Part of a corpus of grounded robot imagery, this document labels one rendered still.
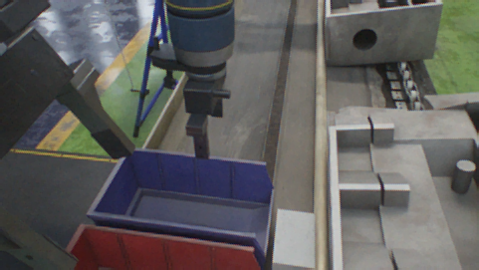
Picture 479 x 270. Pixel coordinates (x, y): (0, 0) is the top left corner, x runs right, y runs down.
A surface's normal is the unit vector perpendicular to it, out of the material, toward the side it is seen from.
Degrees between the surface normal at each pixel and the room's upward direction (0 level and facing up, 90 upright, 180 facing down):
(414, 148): 10
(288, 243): 0
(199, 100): 90
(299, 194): 0
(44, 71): 65
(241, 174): 88
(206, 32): 90
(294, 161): 0
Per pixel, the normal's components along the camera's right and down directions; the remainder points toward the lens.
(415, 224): -0.18, -0.77
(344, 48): -0.17, 0.64
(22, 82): 0.89, -0.22
